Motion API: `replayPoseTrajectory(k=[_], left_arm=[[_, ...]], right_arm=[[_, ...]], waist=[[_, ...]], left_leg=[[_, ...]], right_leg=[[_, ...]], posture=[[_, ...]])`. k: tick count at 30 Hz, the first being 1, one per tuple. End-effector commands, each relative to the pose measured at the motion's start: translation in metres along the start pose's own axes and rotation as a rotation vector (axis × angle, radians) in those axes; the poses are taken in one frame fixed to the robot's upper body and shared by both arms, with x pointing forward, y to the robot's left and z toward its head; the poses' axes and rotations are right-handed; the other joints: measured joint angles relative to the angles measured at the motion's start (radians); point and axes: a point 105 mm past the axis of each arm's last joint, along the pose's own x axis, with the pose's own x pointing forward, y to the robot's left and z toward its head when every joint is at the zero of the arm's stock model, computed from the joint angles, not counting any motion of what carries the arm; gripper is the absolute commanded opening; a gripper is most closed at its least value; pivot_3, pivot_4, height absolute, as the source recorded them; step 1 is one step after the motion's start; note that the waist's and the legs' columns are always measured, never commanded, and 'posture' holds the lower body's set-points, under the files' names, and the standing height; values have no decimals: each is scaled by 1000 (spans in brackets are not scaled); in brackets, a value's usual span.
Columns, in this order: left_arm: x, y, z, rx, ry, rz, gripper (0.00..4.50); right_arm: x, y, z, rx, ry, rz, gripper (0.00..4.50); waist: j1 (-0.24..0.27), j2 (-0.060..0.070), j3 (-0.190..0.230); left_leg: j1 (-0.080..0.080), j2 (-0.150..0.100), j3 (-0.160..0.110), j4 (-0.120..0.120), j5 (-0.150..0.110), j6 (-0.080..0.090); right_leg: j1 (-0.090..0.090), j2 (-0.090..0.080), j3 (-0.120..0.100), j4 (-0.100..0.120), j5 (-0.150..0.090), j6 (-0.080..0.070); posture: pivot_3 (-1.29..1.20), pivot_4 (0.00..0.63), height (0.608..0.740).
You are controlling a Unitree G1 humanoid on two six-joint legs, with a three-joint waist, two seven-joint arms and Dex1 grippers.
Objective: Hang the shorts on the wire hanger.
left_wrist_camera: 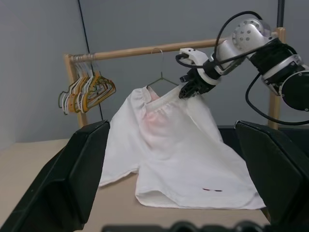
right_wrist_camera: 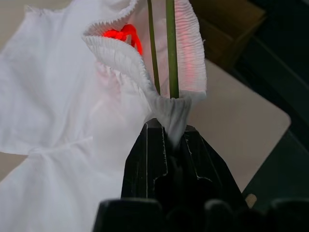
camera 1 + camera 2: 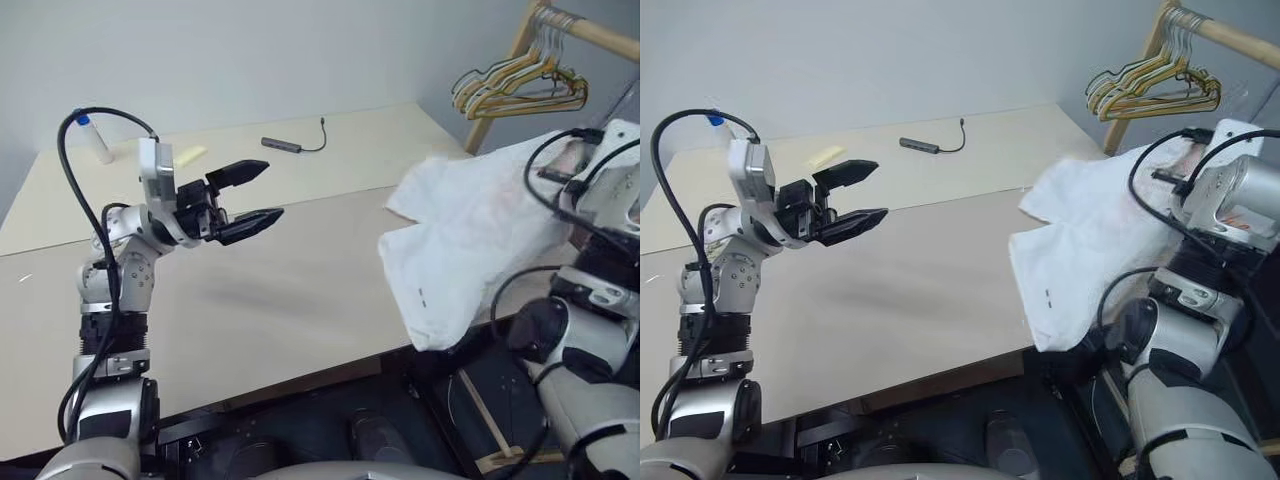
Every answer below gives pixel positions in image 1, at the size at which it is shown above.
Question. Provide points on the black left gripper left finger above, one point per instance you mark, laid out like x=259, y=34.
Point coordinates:
x=60, y=178

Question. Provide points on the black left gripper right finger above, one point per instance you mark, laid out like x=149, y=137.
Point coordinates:
x=280, y=174

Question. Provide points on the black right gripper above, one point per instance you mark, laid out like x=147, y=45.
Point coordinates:
x=200, y=81

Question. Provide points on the white shorts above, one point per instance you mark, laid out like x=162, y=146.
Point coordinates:
x=173, y=149

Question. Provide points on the wooden clothes rack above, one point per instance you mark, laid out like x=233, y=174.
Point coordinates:
x=132, y=51

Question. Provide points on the bunch of hangers on rack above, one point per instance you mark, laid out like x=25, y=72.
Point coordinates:
x=112, y=89

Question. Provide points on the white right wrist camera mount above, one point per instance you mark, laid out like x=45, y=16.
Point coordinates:
x=195, y=56

